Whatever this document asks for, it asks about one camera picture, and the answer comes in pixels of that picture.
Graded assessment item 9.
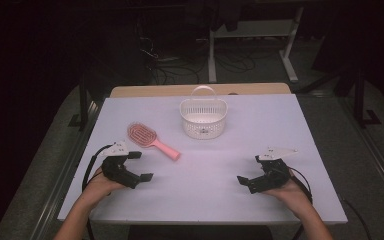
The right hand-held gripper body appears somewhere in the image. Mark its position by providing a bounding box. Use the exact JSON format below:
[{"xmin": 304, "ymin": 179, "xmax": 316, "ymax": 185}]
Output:
[{"xmin": 247, "ymin": 146, "xmax": 299, "ymax": 195}]

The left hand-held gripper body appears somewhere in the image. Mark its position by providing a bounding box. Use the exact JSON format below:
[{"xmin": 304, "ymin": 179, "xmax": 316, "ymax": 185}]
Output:
[{"xmin": 99, "ymin": 140, "xmax": 142, "ymax": 190}]

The pink hairbrush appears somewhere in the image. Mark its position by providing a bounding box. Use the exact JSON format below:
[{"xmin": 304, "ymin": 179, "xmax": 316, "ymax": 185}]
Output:
[{"xmin": 126, "ymin": 122, "xmax": 182, "ymax": 162}]

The white perforated plastic basket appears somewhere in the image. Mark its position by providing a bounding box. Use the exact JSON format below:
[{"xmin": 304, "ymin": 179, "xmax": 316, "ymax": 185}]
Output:
[{"xmin": 179, "ymin": 85, "xmax": 229, "ymax": 141}]

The person's left hand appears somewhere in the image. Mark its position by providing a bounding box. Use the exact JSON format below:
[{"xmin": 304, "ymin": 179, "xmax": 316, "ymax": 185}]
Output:
[{"xmin": 83, "ymin": 165, "xmax": 128, "ymax": 202}]

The person's right hand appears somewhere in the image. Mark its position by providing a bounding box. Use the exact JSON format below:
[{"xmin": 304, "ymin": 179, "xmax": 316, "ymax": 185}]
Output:
[{"xmin": 263, "ymin": 169, "xmax": 311, "ymax": 215}]

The black metal stand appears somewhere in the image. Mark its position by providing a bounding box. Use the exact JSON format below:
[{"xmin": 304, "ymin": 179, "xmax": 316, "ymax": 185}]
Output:
[
  {"xmin": 352, "ymin": 64, "xmax": 383, "ymax": 130},
  {"xmin": 67, "ymin": 74, "xmax": 93, "ymax": 132}
]

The wooden table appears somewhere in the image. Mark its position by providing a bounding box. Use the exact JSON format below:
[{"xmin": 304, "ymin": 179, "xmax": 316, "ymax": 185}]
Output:
[{"xmin": 109, "ymin": 82, "xmax": 292, "ymax": 99}]

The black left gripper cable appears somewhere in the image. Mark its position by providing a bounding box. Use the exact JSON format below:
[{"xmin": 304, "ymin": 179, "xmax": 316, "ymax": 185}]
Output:
[{"xmin": 81, "ymin": 143, "xmax": 114, "ymax": 240}]

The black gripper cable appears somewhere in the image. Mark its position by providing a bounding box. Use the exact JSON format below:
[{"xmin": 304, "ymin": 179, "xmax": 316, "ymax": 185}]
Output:
[
  {"xmin": 81, "ymin": 143, "xmax": 114, "ymax": 240},
  {"xmin": 287, "ymin": 165, "xmax": 374, "ymax": 240}
]

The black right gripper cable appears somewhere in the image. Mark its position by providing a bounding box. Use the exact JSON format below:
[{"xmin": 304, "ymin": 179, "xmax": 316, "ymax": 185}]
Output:
[{"xmin": 287, "ymin": 165, "xmax": 374, "ymax": 240}]

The aluminium rail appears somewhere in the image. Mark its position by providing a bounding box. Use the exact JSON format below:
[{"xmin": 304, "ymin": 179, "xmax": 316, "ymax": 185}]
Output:
[
  {"xmin": 338, "ymin": 95, "xmax": 384, "ymax": 209},
  {"xmin": 29, "ymin": 99, "xmax": 105, "ymax": 240}
]

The tangle of floor cables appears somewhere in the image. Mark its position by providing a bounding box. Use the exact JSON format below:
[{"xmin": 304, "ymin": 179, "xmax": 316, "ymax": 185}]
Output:
[{"xmin": 135, "ymin": 16, "xmax": 274, "ymax": 85}]

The white metal desk frame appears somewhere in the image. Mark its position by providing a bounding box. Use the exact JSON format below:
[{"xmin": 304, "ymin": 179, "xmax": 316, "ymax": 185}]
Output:
[{"xmin": 207, "ymin": 5, "xmax": 306, "ymax": 84}]

